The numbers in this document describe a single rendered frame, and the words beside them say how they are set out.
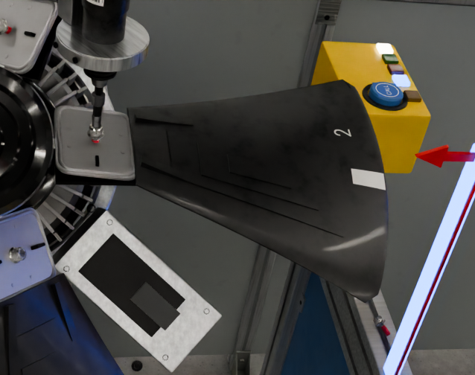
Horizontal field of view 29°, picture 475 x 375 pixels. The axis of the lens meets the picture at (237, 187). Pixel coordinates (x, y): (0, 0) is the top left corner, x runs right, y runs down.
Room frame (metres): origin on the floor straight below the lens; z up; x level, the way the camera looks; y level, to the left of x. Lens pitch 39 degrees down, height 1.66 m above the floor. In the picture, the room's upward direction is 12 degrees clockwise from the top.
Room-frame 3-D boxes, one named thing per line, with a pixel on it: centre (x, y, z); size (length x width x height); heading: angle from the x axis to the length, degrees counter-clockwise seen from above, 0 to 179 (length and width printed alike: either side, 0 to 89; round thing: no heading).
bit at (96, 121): (0.61, 0.12, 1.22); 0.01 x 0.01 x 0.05
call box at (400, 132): (0.99, -0.14, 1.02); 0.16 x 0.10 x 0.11; 17
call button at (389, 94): (0.95, -0.15, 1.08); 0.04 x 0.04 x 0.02
